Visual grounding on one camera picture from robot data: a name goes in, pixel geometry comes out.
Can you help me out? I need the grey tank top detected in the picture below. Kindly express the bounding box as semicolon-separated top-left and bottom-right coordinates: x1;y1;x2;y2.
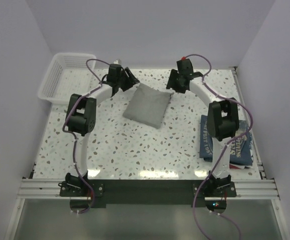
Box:
123;83;172;129

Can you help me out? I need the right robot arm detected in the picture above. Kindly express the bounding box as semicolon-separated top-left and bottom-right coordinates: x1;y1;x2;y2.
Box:
166;57;239;197

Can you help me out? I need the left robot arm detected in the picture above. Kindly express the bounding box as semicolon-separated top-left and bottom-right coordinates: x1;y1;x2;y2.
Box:
62;63;139;196

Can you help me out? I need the folded blue printed tank top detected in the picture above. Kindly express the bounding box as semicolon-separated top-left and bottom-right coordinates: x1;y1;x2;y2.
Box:
199;115;253;168

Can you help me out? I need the white plastic basket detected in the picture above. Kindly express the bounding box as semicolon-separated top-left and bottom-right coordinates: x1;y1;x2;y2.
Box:
37;52;98;105

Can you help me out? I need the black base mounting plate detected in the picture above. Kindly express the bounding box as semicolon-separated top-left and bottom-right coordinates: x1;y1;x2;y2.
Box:
58;176;237;210

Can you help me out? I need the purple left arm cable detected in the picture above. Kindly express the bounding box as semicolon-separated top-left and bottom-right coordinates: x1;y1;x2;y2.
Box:
62;58;115;215

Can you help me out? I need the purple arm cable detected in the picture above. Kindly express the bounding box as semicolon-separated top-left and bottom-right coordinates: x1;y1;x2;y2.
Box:
184;53;256;240
62;58;115;215

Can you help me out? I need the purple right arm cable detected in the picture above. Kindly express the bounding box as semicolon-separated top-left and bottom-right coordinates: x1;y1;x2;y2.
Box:
184;53;256;240

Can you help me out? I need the aluminium rail frame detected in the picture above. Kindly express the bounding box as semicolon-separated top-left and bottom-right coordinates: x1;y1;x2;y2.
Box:
4;67;285;240

